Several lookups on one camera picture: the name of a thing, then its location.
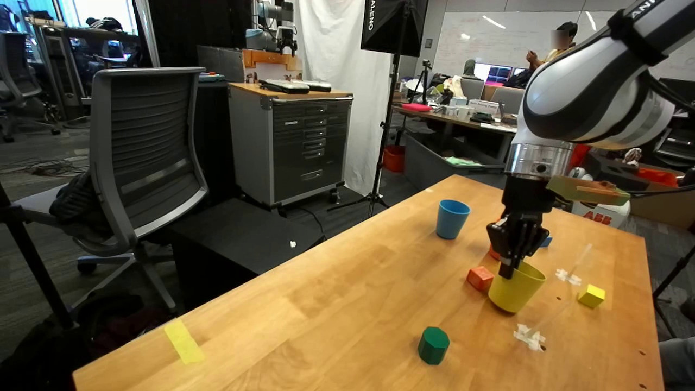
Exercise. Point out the yellow plastic cup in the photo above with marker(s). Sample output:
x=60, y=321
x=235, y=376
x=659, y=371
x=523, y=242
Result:
x=516, y=291

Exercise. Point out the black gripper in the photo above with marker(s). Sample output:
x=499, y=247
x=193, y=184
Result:
x=519, y=230

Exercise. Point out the yellow tape strip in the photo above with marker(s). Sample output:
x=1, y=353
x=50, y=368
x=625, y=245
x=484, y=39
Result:
x=183, y=341

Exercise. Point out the standing person in yellow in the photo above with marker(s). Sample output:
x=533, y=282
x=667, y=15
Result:
x=563, y=39

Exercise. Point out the blue plastic cup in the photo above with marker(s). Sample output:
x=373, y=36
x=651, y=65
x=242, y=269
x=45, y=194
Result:
x=450, y=219

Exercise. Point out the black softbox light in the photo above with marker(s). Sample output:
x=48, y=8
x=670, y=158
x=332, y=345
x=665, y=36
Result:
x=393, y=27

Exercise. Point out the grey office chair left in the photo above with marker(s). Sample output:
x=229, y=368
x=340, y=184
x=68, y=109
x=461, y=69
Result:
x=141, y=161

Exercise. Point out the yellow cube block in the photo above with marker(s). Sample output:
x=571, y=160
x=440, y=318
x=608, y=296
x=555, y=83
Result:
x=592, y=296

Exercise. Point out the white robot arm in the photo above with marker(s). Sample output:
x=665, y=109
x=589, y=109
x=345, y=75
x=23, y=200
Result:
x=597, y=94

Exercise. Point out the red cube block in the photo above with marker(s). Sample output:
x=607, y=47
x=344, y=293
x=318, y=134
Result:
x=480, y=278

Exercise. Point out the green cylinder block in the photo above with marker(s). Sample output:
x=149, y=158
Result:
x=433, y=346

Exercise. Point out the grey drawer cabinet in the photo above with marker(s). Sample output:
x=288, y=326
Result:
x=288, y=147

